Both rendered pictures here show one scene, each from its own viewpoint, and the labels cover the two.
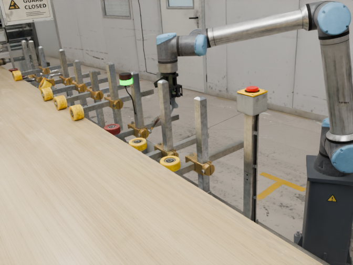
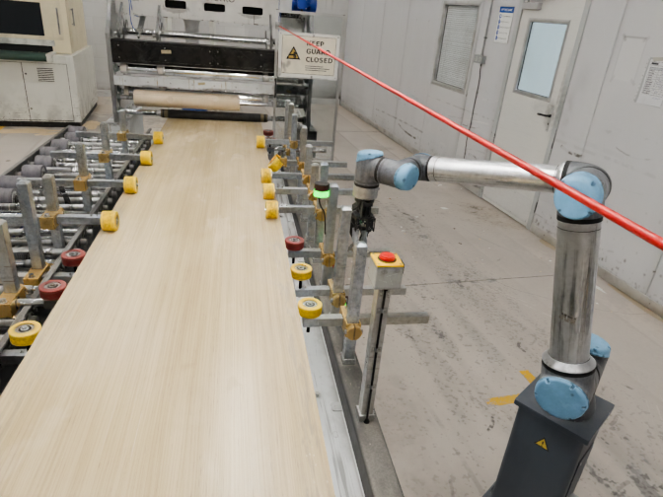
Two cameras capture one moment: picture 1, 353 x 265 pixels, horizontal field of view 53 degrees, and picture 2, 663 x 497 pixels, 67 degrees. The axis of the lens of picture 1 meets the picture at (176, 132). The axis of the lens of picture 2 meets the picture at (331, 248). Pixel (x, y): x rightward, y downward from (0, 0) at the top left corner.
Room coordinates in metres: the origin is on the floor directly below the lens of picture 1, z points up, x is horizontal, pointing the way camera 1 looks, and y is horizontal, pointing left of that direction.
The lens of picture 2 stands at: (-0.03, -0.58, 1.77)
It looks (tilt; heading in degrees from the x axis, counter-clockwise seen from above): 25 degrees down; 24
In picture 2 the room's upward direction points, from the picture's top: 5 degrees clockwise
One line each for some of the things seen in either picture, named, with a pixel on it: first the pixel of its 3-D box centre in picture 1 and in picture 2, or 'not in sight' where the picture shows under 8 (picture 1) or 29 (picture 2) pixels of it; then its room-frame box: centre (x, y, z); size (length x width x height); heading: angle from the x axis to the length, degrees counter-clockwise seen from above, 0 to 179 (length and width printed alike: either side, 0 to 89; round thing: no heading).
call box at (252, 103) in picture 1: (251, 102); (385, 272); (1.07, -0.25, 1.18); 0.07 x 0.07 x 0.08; 35
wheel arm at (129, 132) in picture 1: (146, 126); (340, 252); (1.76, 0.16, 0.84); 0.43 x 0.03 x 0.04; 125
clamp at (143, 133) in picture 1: (137, 130); (326, 254); (1.71, 0.20, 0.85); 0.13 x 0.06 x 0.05; 35
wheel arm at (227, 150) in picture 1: (207, 159); (366, 319); (1.35, -0.13, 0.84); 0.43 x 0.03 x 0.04; 125
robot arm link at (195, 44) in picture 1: (192, 45); (398, 174); (1.58, -0.10, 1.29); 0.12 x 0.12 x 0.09; 78
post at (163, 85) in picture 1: (166, 130); (339, 267); (1.49, 0.04, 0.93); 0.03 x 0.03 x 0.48; 35
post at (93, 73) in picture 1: (99, 107); (312, 209); (2.10, 0.48, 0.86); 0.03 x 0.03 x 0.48; 35
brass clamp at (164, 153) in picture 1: (166, 152); (335, 293); (1.51, 0.06, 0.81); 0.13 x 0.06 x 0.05; 35
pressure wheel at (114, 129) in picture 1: (113, 135); (293, 250); (1.65, 0.32, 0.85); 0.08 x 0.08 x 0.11
